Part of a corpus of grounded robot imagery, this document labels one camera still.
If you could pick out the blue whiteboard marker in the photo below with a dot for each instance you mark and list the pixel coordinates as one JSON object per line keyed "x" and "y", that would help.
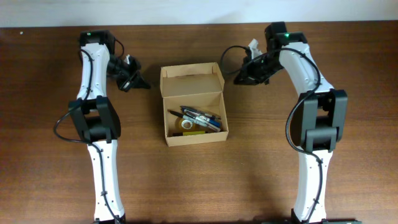
{"x": 207, "y": 119}

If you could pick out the black clear ballpoint pen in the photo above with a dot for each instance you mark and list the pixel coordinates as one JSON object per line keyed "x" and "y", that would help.
{"x": 200, "y": 112}

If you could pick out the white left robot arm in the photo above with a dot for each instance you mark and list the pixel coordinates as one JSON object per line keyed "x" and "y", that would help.
{"x": 95, "y": 119}

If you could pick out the yellow highlighter marker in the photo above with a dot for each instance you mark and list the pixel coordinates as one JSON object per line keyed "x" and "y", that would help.
{"x": 189, "y": 133}

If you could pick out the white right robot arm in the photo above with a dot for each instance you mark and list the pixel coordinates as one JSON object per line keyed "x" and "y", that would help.
{"x": 316, "y": 121}

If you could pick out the brown cardboard box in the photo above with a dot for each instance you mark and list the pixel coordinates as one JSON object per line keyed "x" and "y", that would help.
{"x": 199, "y": 86}

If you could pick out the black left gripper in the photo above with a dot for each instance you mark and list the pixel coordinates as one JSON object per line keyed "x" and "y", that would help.
{"x": 135, "y": 76}

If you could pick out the yellow tape roll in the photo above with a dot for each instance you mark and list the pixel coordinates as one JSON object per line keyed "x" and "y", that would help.
{"x": 185, "y": 125}

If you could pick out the black whiteboard marker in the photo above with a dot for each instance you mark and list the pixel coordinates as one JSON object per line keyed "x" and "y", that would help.
{"x": 209, "y": 125}

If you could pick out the black Sharpie marker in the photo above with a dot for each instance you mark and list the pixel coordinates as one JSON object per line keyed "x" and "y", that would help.
{"x": 193, "y": 120}

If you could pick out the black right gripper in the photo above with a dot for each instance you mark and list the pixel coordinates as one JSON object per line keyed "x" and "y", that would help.
{"x": 248, "y": 76}

